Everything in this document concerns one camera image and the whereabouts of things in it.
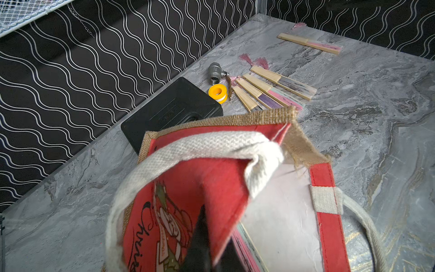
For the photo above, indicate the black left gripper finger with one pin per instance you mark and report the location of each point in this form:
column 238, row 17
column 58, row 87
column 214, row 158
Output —
column 198, row 258

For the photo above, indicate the red jute tote bag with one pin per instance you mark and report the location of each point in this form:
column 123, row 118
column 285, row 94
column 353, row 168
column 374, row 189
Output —
column 258, row 169

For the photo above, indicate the bamboo fan floral white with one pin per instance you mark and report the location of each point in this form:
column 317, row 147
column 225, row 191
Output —
column 246, row 100

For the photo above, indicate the bamboo fan pink stripe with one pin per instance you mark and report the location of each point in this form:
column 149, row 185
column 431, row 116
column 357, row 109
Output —
column 320, row 45

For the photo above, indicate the bamboo fan purple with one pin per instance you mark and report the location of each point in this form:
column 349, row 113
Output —
column 261, row 97

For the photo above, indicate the bamboo fan grey floral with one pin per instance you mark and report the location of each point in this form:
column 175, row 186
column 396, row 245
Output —
column 298, row 88

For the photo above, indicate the folding fans bundle in bag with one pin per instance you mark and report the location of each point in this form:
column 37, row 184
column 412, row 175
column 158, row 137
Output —
column 246, row 251

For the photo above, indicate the black plastic tool case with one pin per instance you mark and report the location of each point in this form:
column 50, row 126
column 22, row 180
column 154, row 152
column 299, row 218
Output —
column 179, row 103

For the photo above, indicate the yellow thread seal tape spool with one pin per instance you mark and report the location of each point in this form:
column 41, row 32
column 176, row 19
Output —
column 219, row 93

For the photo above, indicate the steel ball valve brown handle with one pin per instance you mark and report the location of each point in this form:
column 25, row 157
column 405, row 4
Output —
column 216, row 75

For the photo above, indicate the aluminium frame corner post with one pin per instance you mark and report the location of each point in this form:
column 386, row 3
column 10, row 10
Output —
column 261, row 7

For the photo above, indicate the white wire mesh basket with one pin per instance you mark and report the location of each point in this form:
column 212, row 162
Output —
column 18, row 13

